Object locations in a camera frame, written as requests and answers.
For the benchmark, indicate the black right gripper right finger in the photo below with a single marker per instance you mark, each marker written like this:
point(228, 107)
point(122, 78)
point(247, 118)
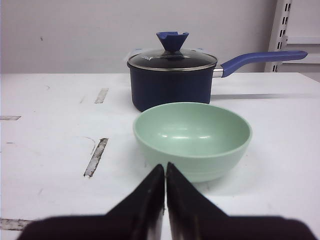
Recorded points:
point(193, 217)

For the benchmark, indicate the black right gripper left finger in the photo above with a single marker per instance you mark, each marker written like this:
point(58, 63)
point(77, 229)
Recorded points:
point(139, 216)

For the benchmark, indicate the green plastic bowl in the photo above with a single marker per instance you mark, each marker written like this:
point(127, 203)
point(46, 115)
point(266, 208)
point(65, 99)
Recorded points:
point(204, 142)

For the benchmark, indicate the dark blue saucepan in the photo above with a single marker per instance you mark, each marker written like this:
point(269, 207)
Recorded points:
point(152, 88)

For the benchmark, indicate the glass lid blue knob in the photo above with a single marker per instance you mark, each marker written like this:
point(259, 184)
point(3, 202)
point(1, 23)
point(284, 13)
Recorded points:
point(172, 57)

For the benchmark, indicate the clear container blue-rimmed lid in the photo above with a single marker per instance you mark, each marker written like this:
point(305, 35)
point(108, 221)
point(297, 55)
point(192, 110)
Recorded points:
point(140, 50)

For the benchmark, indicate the white slotted shelf rail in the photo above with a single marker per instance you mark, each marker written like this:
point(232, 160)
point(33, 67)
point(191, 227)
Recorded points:
point(296, 25)

